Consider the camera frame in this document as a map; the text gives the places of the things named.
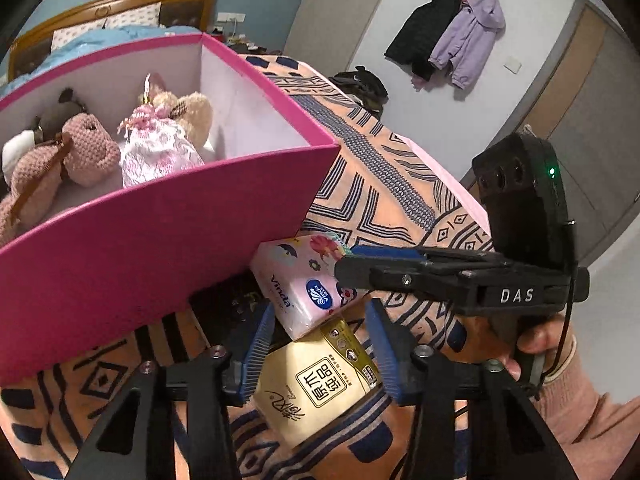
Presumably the dark camouflage backpack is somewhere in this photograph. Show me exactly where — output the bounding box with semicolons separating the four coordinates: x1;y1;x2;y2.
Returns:
330;65;390;120

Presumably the white patterned pillow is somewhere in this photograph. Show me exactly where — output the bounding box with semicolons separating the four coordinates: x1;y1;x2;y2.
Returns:
51;20;108;51
105;1;163;31

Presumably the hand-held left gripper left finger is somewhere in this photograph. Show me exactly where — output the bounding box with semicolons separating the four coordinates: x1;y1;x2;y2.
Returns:
65;302;278;480

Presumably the black jacket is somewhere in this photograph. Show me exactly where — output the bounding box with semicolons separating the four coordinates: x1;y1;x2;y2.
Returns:
384;0;463;82

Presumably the orange patterned blanket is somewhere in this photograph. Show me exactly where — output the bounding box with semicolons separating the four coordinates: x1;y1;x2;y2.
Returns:
0;52;501;480

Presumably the beige teddy bear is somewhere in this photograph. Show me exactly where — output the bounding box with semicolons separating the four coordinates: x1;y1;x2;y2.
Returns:
150;91;215;150

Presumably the pink brocade drawstring pouch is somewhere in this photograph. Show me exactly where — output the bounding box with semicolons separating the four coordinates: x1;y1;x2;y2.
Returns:
117;74;206;188

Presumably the grey brown door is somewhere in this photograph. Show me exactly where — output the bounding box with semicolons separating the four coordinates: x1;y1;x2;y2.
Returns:
459;0;640;266

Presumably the black cable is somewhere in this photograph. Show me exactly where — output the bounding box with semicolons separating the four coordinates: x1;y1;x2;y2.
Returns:
545;220;577;378

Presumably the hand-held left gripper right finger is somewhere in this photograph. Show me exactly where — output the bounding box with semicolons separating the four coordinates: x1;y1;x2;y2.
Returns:
364;297;571;480

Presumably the person's right hand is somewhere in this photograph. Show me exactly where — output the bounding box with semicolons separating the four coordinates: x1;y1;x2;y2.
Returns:
504;314;577;397

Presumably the purple jacket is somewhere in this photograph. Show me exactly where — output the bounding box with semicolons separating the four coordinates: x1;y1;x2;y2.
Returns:
428;0;506;90

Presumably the wooden bed headboard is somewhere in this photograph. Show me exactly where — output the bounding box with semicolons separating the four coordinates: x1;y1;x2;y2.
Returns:
7;0;219;83

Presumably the yellow tissue pack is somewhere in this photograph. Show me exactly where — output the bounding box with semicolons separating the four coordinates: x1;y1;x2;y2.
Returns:
252;317;393;451

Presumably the dark brown plush toy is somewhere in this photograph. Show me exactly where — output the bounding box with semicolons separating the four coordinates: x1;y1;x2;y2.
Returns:
1;87;90;173

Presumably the blue floral duvet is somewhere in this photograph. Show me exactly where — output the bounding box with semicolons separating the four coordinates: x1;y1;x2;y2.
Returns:
0;25;201;98

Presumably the pink bed sheet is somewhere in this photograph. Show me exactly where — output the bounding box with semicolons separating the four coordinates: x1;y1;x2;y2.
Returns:
400;139;493;236

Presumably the pink knitted plush toy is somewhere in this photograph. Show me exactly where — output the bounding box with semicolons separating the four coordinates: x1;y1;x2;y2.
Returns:
0;112;122;248

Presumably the wooden nightstand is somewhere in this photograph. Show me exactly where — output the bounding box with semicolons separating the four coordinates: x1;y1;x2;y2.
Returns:
220;35;286;58

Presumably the floral tissue pack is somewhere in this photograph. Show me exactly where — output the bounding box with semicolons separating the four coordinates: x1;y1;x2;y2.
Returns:
249;232;368;341

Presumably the black tissue pack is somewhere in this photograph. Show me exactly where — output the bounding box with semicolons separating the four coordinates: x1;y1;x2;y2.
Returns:
189;272;275;361

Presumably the pink cardboard box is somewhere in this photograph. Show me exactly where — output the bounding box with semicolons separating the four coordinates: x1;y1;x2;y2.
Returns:
0;32;341;386

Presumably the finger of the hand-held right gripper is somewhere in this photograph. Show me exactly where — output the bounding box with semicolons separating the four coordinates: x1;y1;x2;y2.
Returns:
334;255;501;301
350;244;506;264

